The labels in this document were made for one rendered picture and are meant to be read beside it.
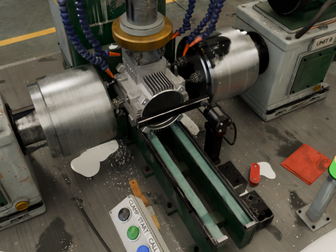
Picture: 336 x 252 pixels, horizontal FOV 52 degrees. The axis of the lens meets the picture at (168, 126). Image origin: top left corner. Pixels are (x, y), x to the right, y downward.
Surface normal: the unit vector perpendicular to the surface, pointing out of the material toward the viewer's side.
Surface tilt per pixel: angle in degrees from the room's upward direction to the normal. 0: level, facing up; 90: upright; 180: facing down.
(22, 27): 0
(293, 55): 89
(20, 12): 0
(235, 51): 36
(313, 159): 2
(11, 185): 89
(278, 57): 90
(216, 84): 77
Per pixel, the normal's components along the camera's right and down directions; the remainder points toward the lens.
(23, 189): 0.47, 0.63
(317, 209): -0.88, 0.33
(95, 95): 0.31, -0.13
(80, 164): 0.01, -0.70
